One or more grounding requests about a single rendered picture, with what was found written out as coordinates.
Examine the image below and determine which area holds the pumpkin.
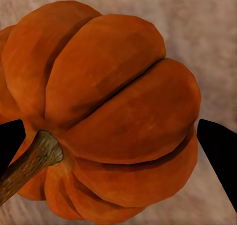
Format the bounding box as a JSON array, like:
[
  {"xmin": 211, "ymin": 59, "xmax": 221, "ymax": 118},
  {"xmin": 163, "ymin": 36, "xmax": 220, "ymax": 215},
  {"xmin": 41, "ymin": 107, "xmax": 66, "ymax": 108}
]
[{"xmin": 0, "ymin": 0, "xmax": 201, "ymax": 225}]

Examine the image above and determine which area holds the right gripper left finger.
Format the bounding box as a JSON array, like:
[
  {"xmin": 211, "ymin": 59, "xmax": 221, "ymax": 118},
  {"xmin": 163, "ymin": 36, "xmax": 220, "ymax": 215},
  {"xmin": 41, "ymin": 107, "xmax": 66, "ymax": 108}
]
[{"xmin": 0, "ymin": 119, "xmax": 26, "ymax": 179}]

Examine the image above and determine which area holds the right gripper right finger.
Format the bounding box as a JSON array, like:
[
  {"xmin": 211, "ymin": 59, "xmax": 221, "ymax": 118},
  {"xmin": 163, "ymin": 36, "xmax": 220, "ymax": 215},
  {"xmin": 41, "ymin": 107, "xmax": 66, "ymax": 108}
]
[{"xmin": 197, "ymin": 119, "xmax": 237, "ymax": 212}]

